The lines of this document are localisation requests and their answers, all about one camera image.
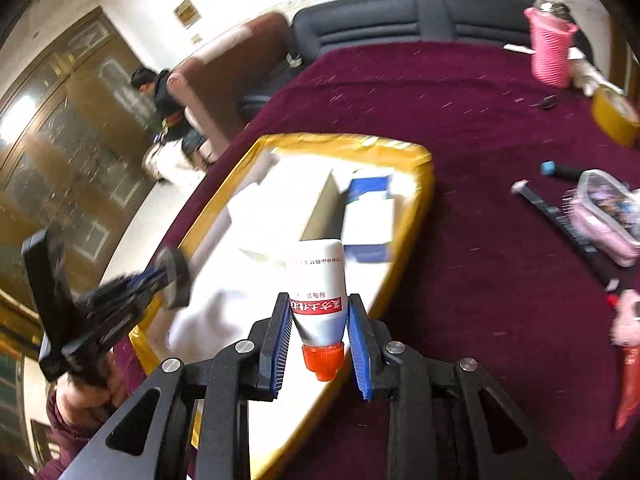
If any wooden cabinet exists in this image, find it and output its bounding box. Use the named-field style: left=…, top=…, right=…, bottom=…
left=0, top=7, right=166, bottom=311

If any white bottle with orange cap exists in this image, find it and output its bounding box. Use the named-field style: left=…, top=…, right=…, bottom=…
left=287, top=239, right=348, bottom=382

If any white bag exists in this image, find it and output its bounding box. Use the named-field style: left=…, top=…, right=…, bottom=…
left=142, top=140, right=206, bottom=183

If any blue and white carton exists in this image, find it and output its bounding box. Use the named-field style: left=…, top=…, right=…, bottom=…
left=340, top=175, right=396, bottom=263

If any gold wall plaque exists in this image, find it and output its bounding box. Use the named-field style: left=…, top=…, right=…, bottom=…
left=173, top=0, right=202, bottom=26

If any white cloth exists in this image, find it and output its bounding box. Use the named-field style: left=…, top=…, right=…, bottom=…
left=165, top=245, right=301, bottom=356

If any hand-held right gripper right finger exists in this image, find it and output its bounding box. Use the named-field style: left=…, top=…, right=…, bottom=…
left=347, top=292, right=576, bottom=480

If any person's left hand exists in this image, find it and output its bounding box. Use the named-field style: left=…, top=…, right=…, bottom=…
left=55, top=355, right=128, bottom=428

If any yellow cardboard box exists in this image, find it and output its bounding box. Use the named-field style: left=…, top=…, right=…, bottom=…
left=129, top=132, right=435, bottom=480

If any brown armchair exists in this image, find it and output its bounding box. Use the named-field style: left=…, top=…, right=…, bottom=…
left=167, top=12, right=291, bottom=161

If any long black comb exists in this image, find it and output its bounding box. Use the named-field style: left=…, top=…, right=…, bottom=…
left=511, top=180, right=621, bottom=293

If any pink mesh basket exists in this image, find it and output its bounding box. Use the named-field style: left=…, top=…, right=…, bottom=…
left=524, top=6, right=580, bottom=88

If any pink soft object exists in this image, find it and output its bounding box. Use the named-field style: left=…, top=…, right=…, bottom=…
left=610, top=290, right=640, bottom=346

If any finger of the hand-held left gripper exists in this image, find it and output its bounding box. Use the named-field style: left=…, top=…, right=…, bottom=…
left=125, top=260, right=173, bottom=301

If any clear pink pouch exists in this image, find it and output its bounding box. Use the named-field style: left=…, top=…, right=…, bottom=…
left=562, top=170, right=640, bottom=267

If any person's left forearm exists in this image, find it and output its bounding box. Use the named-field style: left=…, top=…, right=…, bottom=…
left=30, top=390, right=106, bottom=480

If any yellow tape roll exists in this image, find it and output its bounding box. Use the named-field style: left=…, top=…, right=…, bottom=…
left=591, top=86, right=640, bottom=148

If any dark round disc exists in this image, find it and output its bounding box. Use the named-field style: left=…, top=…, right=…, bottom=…
left=155, top=247, right=193, bottom=310

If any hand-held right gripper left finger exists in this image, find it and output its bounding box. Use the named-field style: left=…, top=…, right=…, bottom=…
left=60, top=292, right=296, bottom=480

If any black pen with blue cap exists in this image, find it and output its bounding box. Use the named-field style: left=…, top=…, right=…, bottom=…
left=540, top=160, right=588, bottom=181

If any red foil packet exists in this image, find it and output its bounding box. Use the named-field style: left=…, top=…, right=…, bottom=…
left=614, top=345, right=640, bottom=431

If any white tissue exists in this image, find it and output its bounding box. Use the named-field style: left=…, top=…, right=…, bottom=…
left=570, top=57, right=608, bottom=96

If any dark grey sofa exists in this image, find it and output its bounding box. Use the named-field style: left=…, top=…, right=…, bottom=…
left=240, top=0, right=596, bottom=121

